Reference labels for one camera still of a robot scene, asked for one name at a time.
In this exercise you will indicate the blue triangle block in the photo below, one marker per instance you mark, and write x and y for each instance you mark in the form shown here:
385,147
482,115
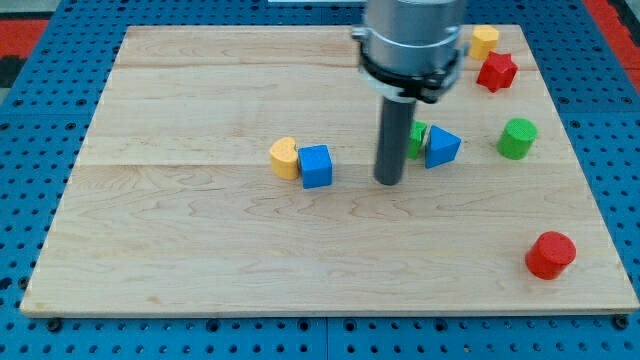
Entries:
442,147

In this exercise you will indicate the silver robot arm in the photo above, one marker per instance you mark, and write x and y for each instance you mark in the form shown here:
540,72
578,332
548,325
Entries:
409,50

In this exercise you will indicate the blue cube block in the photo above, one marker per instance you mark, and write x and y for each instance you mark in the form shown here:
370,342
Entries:
316,166

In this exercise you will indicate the yellow heart block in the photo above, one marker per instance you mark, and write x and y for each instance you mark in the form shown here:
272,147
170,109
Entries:
284,158

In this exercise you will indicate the wooden board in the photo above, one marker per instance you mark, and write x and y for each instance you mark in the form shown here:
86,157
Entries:
172,208

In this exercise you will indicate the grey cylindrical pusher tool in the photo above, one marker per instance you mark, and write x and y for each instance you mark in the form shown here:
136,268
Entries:
396,121

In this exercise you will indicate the green star block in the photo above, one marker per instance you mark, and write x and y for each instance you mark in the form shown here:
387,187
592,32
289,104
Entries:
416,139

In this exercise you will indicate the green cylinder block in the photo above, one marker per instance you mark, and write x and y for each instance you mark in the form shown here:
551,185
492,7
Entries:
517,138

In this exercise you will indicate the red star block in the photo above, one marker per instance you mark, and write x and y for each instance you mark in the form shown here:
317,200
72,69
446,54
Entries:
497,72

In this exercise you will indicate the yellow hexagon block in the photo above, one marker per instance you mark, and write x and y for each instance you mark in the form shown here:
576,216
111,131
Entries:
484,39

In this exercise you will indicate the red cylinder block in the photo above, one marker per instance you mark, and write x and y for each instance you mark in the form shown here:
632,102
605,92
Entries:
550,255

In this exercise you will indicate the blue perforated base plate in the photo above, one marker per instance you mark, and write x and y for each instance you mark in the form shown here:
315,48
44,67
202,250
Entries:
48,109

